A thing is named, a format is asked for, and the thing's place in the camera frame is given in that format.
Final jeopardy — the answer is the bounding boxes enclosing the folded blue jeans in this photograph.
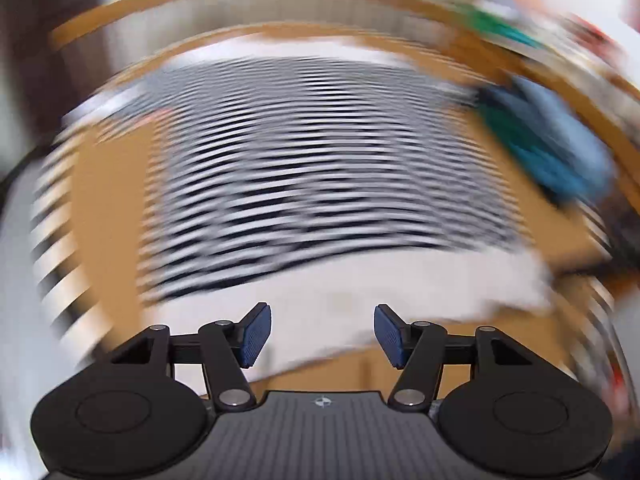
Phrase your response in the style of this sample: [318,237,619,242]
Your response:
[475,77,616,206]

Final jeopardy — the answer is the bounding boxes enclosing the black white striped sweater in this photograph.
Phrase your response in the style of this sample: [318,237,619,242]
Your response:
[65,55,556,356]

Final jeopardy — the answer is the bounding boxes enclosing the wooden chair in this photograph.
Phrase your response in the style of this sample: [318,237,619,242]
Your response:
[50,0,321,51]

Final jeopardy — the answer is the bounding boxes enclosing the green plastic bin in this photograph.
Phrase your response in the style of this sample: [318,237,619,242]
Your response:
[460,2,543,51]

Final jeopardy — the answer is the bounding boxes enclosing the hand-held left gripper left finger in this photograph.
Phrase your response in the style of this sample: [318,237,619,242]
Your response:
[107,302,273,411]

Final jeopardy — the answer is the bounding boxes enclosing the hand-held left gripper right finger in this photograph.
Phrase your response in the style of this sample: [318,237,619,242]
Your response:
[374,304,538,411]

